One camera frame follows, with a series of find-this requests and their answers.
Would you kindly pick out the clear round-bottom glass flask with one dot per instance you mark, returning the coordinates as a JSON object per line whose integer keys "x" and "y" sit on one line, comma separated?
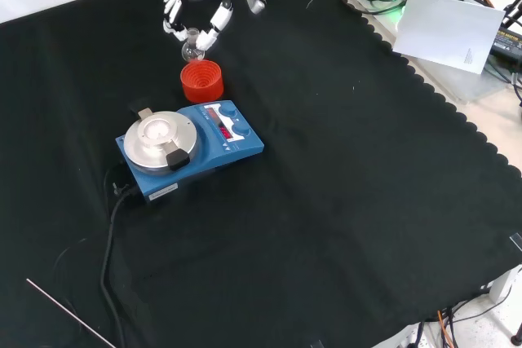
{"x": 191, "y": 53}

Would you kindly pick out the blue base heater steel block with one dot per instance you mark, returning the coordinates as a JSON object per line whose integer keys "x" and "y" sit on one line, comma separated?
{"x": 191, "y": 148}

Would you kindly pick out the pale grey board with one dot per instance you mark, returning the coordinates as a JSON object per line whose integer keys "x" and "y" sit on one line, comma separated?
{"x": 446, "y": 30}

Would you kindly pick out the black power adapter brick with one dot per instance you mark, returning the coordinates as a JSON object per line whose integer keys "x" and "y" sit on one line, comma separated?
{"x": 507, "y": 44}

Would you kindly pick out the black tripod leg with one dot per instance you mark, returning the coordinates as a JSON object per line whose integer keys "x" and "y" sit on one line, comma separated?
{"x": 514, "y": 7}

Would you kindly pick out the thin glass rod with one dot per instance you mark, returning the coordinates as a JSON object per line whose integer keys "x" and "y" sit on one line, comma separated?
{"x": 69, "y": 312}

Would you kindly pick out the grey tape strip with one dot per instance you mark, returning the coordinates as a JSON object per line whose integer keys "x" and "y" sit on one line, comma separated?
{"x": 517, "y": 241}
{"x": 317, "y": 344}

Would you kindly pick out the white bench leg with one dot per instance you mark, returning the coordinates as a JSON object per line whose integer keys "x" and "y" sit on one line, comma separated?
{"x": 505, "y": 285}

